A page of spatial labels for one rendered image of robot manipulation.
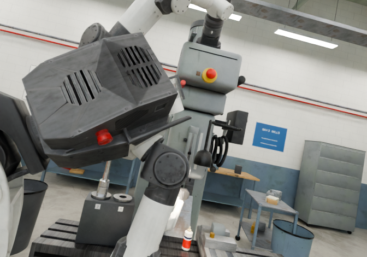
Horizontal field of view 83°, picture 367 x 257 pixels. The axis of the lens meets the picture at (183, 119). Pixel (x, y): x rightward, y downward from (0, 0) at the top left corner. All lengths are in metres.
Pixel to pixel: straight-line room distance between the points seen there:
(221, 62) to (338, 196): 5.72
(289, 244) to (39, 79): 2.98
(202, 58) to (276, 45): 5.66
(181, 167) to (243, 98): 5.27
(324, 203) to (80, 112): 5.97
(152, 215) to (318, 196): 5.63
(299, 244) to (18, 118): 2.98
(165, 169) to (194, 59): 0.51
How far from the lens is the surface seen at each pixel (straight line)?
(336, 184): 6.28
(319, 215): 6.18
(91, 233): 1.12
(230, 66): 0.91
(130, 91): 0.46
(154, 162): 0.52
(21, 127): 0.58
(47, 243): 1.15
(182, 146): 0.96
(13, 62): 6.50
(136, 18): 0.73
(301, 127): 6.45
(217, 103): 0.96
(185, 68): 0.87
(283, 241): 3.13
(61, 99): 0.50
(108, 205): 1.06
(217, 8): 0.96
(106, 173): 1.07
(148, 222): 0.58
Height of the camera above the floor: 1.51
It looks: 4 degrees up
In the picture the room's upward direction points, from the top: 12 degrees clockwise
